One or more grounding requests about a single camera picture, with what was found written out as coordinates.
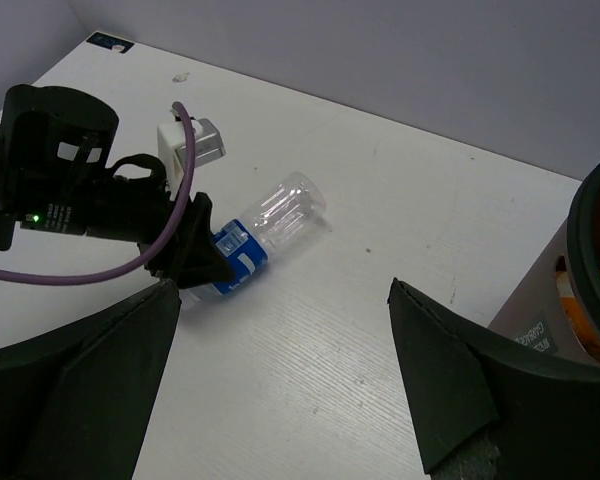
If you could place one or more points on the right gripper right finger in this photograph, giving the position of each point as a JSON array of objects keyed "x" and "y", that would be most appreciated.
[{"x": 486, "y": 407}]

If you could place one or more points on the blue label clear bottle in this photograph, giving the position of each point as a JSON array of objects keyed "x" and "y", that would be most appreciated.
[{"x": 276, "y": 226}]

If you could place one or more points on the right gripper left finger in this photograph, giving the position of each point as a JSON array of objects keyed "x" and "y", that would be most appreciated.
[{"x": 75, "y": 402}]

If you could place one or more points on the brown plastic bin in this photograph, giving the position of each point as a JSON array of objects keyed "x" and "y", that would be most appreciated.
[{"x": 533, "y": 315}]

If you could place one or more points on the blue corner sticker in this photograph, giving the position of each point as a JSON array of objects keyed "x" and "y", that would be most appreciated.
[{"x": 110, "y": 42}]

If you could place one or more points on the orange barcode juice bottle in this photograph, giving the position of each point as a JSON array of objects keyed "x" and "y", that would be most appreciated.
[{"x": 582, "y": 327}]

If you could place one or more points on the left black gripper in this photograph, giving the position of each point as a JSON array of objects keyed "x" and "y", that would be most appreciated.
[{"x": 54, "y": 177}]

